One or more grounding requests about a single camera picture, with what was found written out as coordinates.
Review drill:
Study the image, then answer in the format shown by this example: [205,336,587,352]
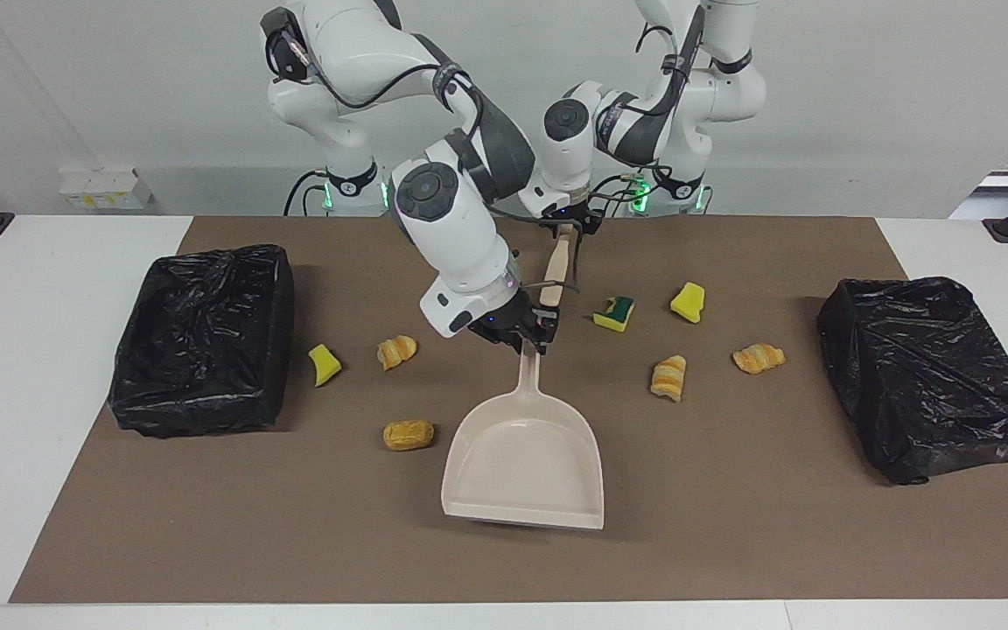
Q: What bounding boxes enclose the beige brush black bristles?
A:
[537,226,577,309]

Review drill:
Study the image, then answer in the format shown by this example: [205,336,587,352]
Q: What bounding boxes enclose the green and yellow sponge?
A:
[592,296,636,333]

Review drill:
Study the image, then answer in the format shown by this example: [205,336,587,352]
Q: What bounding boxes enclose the beige plastic dustpan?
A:
[441,339,605,531]

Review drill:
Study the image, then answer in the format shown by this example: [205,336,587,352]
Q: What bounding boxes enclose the small golden croissant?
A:
[377,335,418,371]

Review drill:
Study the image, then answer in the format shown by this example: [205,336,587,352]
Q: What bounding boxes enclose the chunky yellow sponge piece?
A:
[669,281,706,324]

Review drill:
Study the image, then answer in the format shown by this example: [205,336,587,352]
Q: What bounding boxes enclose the striped golden croissant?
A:
[651,354,688,403]

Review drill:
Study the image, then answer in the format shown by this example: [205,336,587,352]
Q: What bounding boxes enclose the oblong golden bread roll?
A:
[382,419,436,452]

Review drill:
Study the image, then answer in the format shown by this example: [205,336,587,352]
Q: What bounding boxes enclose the curved yellow sponge piece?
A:
[308,344,343,388]

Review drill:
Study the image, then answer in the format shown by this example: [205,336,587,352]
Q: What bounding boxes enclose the pale flaky croissant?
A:
[732,342,787,375]

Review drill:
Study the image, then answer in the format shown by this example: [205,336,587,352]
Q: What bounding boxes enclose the black bag lined bin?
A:
[108,244,296,438]
[816,276,1008,486]

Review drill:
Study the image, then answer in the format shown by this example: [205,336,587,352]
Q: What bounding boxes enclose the brown table mat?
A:
[10,216,1008,605]

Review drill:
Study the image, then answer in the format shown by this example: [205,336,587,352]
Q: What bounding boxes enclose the white box with labels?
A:
[59,168,155,211]

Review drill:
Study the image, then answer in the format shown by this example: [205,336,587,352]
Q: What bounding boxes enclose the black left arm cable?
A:
[587,0,706,207]

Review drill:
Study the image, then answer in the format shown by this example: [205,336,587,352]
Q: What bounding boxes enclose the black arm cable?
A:
[587,0,706,207]
[263,9,571,303]

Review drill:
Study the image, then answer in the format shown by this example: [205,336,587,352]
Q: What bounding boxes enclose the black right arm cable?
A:
[263,9,571,303]

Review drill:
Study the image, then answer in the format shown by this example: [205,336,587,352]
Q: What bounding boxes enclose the black right base cable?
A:
[283,169,330,217]

